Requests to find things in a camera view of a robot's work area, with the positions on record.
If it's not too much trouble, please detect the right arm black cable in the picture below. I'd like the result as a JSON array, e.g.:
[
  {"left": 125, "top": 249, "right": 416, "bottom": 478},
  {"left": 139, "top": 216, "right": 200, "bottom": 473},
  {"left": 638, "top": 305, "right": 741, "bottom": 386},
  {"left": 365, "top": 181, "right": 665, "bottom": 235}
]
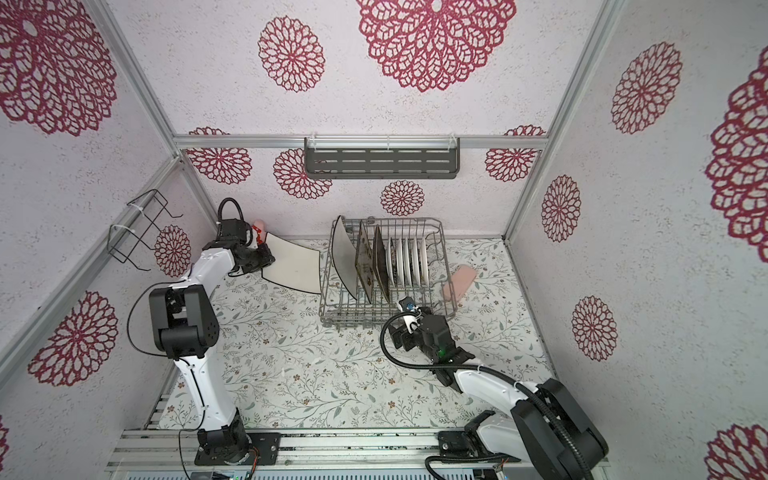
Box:
[{"left": 379, "top": 311, "right": 595, "bottom": 480}]

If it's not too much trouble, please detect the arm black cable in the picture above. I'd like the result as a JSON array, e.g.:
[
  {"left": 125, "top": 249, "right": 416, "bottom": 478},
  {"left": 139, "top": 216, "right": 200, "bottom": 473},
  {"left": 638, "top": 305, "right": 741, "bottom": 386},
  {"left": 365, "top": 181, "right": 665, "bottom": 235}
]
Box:
[
  {"left": 379, "top": 311, "right": 595, "bottom": 480},
  {"left": 125, "top": 281, "right": 181, "bottom": 361}
]

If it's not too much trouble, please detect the pink sponge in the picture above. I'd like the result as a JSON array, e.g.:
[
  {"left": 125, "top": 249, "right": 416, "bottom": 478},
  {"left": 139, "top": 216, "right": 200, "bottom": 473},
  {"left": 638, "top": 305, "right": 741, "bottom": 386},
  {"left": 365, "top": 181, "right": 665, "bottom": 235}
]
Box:
[{"left": 442, "top": 264, "right": 477, "bottom": 302}]

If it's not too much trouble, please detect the white round plate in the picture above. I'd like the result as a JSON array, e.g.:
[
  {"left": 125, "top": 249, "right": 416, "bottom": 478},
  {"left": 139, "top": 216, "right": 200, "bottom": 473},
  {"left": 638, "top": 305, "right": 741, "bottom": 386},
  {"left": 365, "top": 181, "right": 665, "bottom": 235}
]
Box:
[
  {"left": 385, "top": 238, "right": 398, "bottom": 287},
  {"left": 416, "top": 238, "right": 429, "bottom": 287},
  {"left": 407, "top": 238, "right": 421, "bottom": 287},
  {"left": 394, "top": 238, "right": 406, "bottom": 287}
]

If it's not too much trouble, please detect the grey wall shelf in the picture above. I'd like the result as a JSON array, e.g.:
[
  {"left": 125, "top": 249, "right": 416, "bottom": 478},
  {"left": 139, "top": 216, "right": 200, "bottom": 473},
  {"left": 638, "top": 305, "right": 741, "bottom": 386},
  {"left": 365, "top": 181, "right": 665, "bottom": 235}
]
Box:
[{"left": 303, "top": 137, "right": 461, "bottom": 180}]

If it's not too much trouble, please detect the grey wire dish rack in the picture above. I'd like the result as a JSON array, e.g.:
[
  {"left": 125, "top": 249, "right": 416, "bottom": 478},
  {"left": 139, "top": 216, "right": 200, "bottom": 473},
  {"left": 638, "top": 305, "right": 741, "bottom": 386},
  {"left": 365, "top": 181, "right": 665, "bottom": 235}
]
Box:
[{"left": 319, "top": 216, "right": 457, "bottom": 329}]

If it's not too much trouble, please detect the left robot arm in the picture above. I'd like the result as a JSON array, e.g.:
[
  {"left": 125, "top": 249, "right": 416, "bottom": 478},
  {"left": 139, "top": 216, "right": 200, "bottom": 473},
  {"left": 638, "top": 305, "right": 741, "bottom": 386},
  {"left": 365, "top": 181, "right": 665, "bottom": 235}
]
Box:
[{"left": 149, "top": 241, "right": 275, "bottom": 465}]

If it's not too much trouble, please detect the pink pig plush toy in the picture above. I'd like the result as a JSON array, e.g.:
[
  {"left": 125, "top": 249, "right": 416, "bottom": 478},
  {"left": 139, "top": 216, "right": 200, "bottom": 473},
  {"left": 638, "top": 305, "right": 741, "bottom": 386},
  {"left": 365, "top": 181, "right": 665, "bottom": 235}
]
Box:
[{"left": 251, "top": 220, "right": 267, "bottom": 245}]

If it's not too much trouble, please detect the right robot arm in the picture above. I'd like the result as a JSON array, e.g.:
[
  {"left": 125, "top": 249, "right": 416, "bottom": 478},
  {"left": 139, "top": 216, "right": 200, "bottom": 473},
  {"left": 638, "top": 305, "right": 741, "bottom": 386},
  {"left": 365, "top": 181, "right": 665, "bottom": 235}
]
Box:
[{"left": 379, "top": 303, "right": 609, "bottom": 479}]

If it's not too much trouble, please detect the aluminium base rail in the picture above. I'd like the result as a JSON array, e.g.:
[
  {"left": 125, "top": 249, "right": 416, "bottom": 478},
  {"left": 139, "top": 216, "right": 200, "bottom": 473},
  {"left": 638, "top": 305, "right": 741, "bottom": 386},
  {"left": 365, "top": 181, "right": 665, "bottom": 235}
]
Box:
[{"left": 107, "top": 427, "right": 613, "bottom": 475}]

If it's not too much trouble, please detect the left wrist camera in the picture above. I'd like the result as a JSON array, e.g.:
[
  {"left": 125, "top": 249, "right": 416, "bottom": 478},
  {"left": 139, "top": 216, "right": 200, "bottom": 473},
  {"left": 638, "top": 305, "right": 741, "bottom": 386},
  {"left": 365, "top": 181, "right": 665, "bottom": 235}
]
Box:
[{"left": 216, "top": 197, "right": 253, "bottom": 247}]

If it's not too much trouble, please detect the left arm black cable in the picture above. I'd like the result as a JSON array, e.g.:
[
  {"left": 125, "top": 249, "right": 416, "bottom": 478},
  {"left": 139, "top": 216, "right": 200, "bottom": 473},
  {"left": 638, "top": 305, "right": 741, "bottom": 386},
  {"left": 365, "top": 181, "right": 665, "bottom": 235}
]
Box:
[{"left": 125, "top": 281, "right": 181, "bottom": 361}]

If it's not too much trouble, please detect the black wire wall basket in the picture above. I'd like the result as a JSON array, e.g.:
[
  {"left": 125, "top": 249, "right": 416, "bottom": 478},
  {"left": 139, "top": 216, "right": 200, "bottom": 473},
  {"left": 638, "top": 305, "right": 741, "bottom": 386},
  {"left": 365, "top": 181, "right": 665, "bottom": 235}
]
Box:
[{"left": 105, "top": 188, "right": 183, "bottom": 272}]

